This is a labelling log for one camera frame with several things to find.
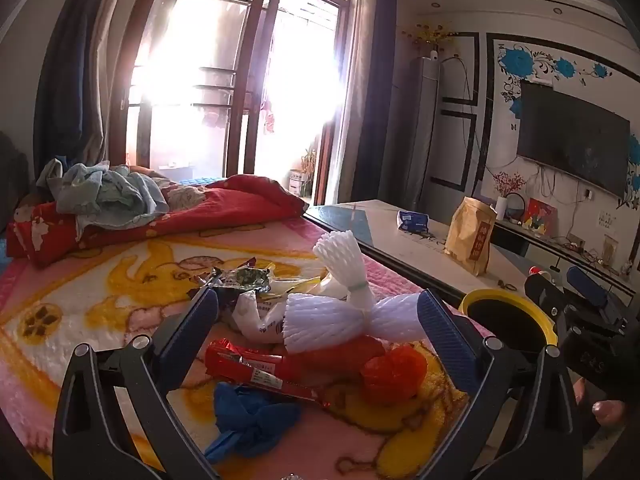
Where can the blue knotted plastic bag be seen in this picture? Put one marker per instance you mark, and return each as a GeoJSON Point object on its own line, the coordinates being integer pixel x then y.
{"type": "Point", "coordinates": [250, 420]}

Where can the silver green foil wrapper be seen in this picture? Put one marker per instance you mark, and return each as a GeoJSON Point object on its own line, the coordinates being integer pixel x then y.
{"type": "Point", "coordinates": [245, 280]}

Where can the blue packet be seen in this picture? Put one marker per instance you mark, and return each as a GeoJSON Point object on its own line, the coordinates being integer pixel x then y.
{"type": "Point", "coordinates": [412, 221]}

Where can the yellow rimmed black bin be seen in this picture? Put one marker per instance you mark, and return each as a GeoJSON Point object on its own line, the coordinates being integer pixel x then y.
{"type": "Point", "coordinates": [480, 295]}

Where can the yellow artificial flowers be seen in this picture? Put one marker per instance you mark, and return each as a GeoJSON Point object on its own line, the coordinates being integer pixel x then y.
{"type": "Point", "coordinates": [432, 35]}

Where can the white vase with red flowers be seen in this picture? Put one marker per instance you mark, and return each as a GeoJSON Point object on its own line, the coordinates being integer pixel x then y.
{"type": "Point", "coordinates": [501, 207]}

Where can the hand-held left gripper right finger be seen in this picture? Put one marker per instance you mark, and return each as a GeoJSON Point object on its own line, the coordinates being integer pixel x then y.
{"type": "Point", "coordinates": [445, 340]}

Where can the red quilt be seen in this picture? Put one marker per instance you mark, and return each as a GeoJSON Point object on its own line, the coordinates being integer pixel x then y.
{"type": "Point", "coordinates": [225, 210]}

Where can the brown paper bag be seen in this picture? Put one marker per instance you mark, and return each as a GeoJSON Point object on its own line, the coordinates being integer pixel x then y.
{"type": "Point", "coordinates": [470, 240]}

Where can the brown window door frame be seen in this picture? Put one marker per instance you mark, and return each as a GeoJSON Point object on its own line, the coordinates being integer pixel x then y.
{"type": "Point", "coordinates": [250, 85]}

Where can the long television cabinet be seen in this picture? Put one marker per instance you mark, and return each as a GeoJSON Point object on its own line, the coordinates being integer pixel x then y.
{"type": "Point", "coordinates": [550, 260]}

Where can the white coffee table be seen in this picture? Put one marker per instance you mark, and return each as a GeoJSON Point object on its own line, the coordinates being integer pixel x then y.
{"type": "Point", "coordinates": [390, 247]}

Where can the grey standing air conditioner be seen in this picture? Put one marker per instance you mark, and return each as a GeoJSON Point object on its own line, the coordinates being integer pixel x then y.
{"type": "Point", "coordinates": [422, 135]}

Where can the small dark basket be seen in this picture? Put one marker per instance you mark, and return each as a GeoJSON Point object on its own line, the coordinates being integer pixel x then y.
{"type": "Point", "coordinates": [516, 210]}

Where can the person's right hand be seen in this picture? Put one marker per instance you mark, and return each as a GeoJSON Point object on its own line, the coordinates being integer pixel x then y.
{"type": "Point", "coordinates": [607, 412]}

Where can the dark and beige curtain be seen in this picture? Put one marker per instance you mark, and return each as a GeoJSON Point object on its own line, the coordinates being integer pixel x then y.
{"type": "Point", "coordinates": [75, 85]}
{"type": "Point", "coordinates": [367, 110]}

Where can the pile of pale clothes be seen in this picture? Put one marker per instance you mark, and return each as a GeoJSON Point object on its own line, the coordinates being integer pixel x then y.
{"type": "Point", "coordinates": [110, 195]}

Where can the white printed plastic bag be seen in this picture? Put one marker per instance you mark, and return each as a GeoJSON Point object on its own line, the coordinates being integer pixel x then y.
{"type": "Point", "coordinates": [260, 320]}

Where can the red candy tube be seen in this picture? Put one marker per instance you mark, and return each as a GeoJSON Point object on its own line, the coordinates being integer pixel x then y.
{"type": "Point", "coordinates": [335, 355]}

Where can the white foam net bundle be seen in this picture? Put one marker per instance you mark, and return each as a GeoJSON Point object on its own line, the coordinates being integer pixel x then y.
{"type": "Point", "coordinates": [330, 322]}

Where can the blue cushion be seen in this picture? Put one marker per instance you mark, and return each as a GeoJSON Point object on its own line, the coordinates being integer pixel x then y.
{"type": "Point", "coordinates": [200, 181]}

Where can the red picture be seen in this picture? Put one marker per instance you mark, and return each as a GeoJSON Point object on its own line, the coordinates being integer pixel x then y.
{"type": "Point", "coordinates": [540, 217]}

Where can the red snack wrapper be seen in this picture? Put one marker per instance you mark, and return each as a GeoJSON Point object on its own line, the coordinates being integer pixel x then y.
{"type": "Point", "coordinates": [250, 365]}

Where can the red paper cup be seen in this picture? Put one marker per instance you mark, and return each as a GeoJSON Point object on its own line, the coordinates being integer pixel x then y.
{"type": "Point", "coordinates": [536, 271]}

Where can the black television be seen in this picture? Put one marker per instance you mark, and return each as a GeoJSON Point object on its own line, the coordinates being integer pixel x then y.
{"type": "Point", "coordinates": [575, 140]}

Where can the printed pink blanket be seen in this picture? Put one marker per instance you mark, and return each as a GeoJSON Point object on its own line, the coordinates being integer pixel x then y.
{"type": "Point", "coordinates": [100, 300]}

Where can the red plastic bag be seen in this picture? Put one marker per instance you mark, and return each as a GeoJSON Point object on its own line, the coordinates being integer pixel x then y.
{"type": "Point", "coordinates": [395, 372]}

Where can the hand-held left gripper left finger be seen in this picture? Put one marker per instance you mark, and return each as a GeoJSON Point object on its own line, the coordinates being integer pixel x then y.
{"type": "Point", "coordinates": [192, 320]}

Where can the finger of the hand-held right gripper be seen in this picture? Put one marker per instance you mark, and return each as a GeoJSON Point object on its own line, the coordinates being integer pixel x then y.
{"type": "Point", "coordinates": [545, 297]}
{"type": "Point", "coordinates": [587, 287]}

